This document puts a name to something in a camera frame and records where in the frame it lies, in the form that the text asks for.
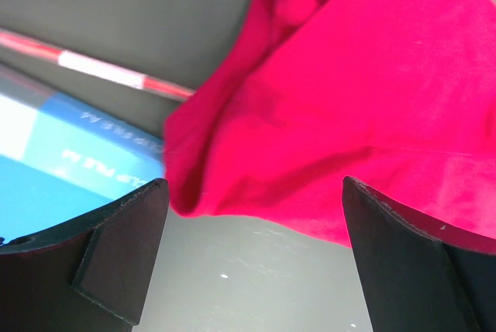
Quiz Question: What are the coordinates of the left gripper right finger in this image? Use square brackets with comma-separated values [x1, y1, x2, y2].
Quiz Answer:
[342, 177, 495, 331]

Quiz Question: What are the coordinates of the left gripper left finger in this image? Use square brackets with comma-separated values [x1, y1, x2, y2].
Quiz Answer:
[1, 178, 169, 331]

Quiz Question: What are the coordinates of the pink red t shirt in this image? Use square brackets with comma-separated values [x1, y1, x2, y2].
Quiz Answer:
[164, 0, 495, 246]

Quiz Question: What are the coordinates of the blue paper folder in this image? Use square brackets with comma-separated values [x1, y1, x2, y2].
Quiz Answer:
[1, 66, 164, 244]

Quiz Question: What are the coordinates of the red pen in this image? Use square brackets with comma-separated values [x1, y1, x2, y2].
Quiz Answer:
[1, 29, 194, 101]

